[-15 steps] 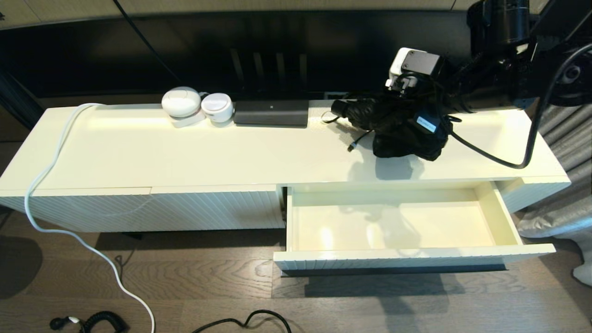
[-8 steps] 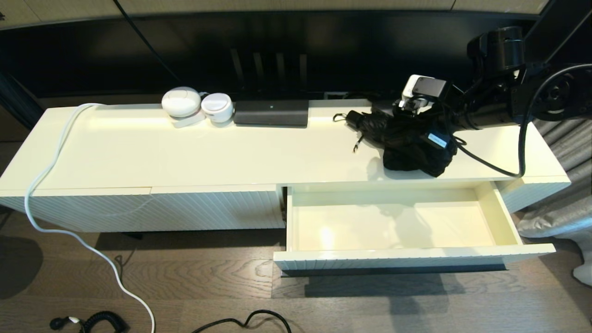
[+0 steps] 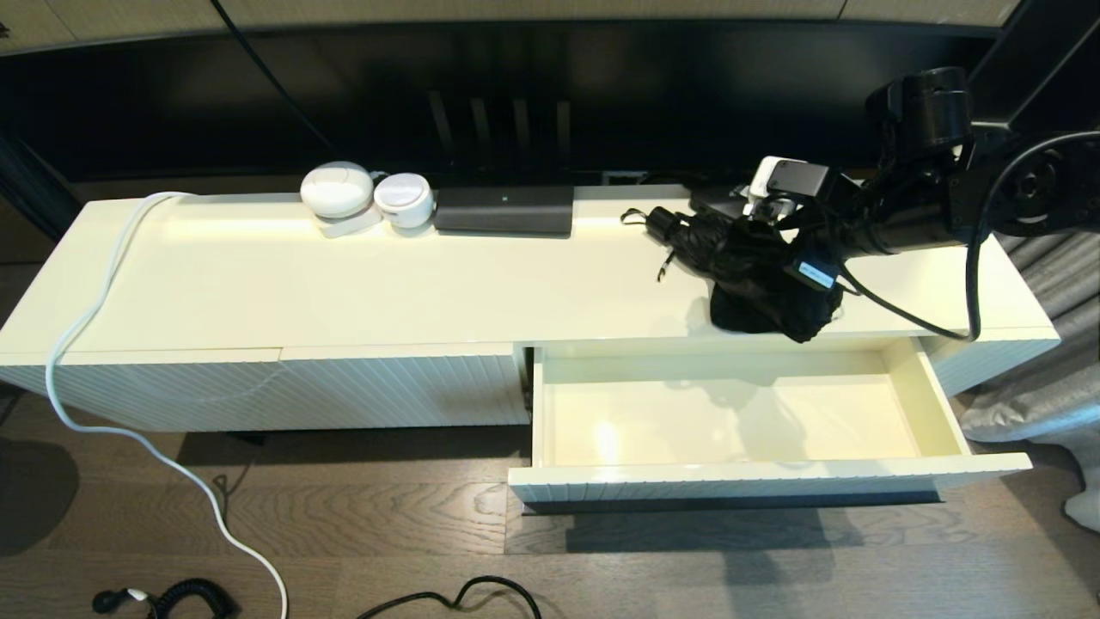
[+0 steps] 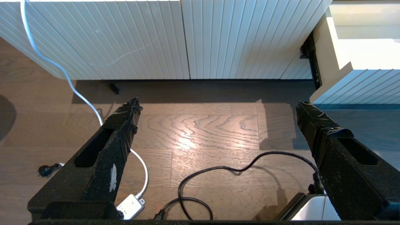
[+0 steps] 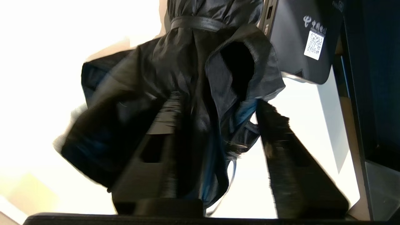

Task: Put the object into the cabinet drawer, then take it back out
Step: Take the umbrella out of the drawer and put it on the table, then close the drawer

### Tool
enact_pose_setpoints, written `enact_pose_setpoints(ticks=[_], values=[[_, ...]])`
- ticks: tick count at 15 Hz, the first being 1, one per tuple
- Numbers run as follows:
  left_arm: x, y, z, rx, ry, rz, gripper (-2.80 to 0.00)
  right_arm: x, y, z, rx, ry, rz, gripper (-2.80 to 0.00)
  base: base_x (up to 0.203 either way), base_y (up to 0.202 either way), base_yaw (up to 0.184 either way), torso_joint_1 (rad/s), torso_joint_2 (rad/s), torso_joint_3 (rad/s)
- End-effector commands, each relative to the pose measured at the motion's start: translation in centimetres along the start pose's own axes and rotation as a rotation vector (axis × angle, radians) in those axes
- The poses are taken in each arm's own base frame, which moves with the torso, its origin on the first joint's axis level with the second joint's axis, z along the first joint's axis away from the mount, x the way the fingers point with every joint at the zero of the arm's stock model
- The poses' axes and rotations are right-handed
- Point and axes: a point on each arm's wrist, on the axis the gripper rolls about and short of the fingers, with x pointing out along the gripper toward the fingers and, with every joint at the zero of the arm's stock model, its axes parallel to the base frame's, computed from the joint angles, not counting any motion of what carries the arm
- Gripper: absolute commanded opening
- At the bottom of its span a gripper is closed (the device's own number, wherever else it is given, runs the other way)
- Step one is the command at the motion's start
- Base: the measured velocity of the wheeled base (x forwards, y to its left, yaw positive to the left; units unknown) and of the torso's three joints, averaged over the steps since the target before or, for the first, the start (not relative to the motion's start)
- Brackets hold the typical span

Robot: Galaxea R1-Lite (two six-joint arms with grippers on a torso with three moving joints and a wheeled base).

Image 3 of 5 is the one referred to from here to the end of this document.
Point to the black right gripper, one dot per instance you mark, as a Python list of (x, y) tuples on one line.
[(851, 228)]

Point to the black umbrella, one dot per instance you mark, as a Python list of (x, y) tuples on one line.
[(748, 275)]

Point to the white fluted drawer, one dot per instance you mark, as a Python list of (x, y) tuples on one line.
[(730, 421)]

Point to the white TV cabinet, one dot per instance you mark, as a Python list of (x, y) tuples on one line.
[(344, 285)]

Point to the black box with white label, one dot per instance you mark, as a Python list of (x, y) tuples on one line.
[(718, 199)]

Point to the grey curtain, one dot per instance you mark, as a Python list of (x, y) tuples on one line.
[(1057, 284)]

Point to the black router with antennas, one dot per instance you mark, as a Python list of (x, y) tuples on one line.
[(503, 211)]

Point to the black shelf unit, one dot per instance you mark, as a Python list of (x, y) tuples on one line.
[(1057, 52), (34, 189)]

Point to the black television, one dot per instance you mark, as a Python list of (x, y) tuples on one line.
[(516, 103)]

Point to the small white round device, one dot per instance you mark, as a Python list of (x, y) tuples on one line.
[(404, 202)]

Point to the white flat device base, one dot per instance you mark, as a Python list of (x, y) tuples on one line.
[(348, 229)]

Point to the large white dome device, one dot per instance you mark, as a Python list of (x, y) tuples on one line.
[(337, 191)]

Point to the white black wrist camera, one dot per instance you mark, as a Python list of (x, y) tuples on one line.
[(786, 185)]

